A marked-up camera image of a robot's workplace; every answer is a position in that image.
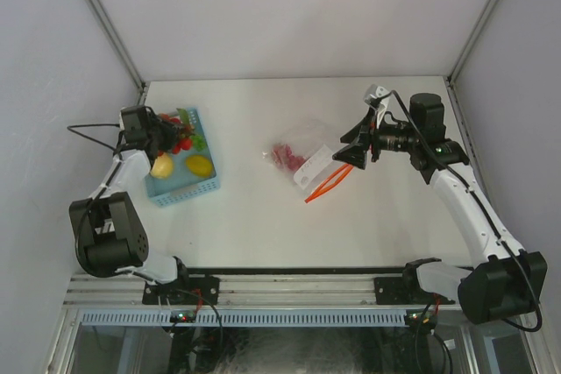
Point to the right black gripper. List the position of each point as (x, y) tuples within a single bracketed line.
[(356, 153)]

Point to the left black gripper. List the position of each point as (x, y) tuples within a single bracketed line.
[(171, 131)]

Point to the red fake strawberries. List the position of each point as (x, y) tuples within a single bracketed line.
[(185, 130)]

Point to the yellow fake pear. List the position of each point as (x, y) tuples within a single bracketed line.
[(163, 167)]

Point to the green fake grape bunch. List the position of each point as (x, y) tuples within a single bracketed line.
[(198, 142)]

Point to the clear zip top bag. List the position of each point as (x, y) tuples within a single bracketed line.
[(316, 141)]

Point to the yellow fake lemon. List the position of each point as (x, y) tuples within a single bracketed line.
[(199, 166)]

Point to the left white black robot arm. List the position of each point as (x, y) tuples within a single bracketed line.
[(110, 239)]

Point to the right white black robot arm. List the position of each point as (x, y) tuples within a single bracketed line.
[(505, 281)]

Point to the red fake grape bunch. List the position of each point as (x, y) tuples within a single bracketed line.
[(285, 159)]

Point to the light blue plastic basket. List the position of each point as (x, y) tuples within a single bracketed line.
[(182, 184)]

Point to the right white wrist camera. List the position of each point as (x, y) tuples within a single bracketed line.
[(377, 98)]

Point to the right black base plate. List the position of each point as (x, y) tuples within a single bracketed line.
[(393, 291)]

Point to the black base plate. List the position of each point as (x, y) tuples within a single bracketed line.
[(393, 291), (183, 292)]

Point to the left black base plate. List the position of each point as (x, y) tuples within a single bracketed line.
[(183, 292)]

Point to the aluminium front rail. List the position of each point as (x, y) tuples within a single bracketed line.
[(286, 290)]

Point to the light blue slotted cable duct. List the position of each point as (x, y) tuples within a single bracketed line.
[(257, 318)]

